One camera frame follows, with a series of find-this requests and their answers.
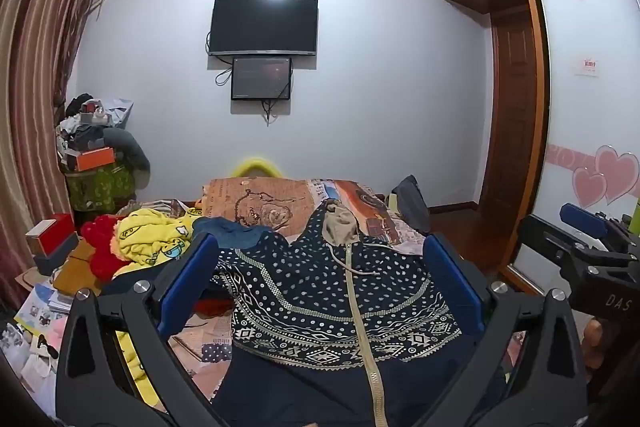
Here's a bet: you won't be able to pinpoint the black wall television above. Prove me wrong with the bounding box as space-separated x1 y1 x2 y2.
208 0 319 56

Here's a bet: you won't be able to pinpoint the brown striped curtain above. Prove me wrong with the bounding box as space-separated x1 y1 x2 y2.
0 0 108 300

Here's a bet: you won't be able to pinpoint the grey plush cloth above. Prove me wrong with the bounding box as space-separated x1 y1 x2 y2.
101 126 151 188

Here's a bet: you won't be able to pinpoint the dark blue cloth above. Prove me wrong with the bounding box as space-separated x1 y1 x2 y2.
391 175 431 236

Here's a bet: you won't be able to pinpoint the brown cardboard box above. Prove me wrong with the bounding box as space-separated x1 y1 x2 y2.
52 238 102 297

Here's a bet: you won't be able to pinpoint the dark grey box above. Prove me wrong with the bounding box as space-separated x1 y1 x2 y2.
34 232 81 276

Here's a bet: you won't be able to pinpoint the small black wall monitor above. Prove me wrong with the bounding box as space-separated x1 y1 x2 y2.
231 56 293 102

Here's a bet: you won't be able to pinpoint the newspaper print bed blanket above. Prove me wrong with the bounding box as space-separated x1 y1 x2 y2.
117 177 531 408

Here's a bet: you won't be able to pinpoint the person's right hand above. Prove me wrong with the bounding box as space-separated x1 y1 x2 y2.
581 314 610 372

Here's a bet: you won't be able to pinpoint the red box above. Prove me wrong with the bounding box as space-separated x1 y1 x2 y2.
25 213 76 259

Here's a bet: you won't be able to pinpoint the yellow cartoon fleece garment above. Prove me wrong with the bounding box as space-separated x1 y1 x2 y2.
111 207 211 410

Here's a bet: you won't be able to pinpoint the black television cable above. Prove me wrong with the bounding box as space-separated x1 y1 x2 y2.
205 31 234 86

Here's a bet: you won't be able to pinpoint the white plastic bag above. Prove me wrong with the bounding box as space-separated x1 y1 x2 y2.
0 322 62 395

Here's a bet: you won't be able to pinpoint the green printed cloth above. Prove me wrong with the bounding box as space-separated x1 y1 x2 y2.
65 163 137 211

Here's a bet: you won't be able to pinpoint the navy patterned zip hoodie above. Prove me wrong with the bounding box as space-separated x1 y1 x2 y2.
100 199 511 427

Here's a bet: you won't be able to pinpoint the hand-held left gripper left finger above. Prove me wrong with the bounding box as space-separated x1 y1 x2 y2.
54 232 236 427

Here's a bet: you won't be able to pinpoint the blue denim jeans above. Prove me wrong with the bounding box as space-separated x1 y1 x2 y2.
192 217 282 254

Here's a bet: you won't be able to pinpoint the orange box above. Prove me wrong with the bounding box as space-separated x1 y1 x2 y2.
75 147 115 172

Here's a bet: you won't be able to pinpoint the pile of printed papers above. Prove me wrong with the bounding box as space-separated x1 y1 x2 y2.
14 279 77 335

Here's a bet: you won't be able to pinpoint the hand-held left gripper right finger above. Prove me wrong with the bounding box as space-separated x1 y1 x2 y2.
422 233 588 427

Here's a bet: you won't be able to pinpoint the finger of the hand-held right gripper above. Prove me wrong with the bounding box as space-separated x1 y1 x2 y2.
516 215 593 264
559 203 615 240

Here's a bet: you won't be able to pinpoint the yellow chair back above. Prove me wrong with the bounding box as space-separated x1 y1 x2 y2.
232 155 284 180

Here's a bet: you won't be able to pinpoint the brown wooden door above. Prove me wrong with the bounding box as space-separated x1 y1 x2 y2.
479 9 540 208

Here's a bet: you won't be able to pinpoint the red plush cloth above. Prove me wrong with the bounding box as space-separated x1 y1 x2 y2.
81 215 132 295

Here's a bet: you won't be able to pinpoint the red white door sticker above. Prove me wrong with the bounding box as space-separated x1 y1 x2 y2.
574 56 602 78

